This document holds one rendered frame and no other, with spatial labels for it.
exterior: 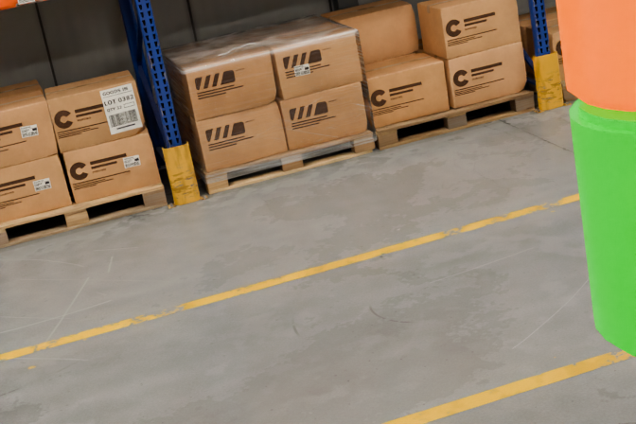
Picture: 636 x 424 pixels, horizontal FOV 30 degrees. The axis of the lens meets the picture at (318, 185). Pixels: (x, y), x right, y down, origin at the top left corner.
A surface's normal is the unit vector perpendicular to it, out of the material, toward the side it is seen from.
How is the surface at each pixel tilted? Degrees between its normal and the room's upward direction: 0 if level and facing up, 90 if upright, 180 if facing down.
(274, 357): 0
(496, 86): 92
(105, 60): 90
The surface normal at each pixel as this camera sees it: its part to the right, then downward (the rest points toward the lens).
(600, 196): -0.91, 0.27
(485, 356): -0.18, -0.94
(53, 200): 0.32, 0.28
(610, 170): -0.79, 0.32
